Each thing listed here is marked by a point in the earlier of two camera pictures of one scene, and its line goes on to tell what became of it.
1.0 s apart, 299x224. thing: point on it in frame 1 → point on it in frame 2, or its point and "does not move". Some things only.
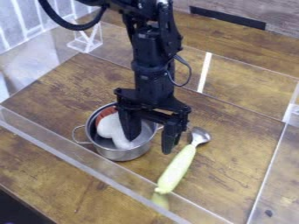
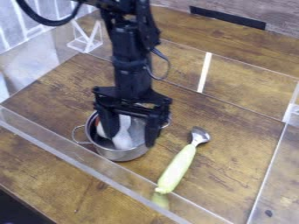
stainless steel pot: x=107 y=149 does not move
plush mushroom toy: x=108 y=128 does not move
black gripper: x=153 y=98 → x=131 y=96
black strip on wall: x=227 y=17 does not move
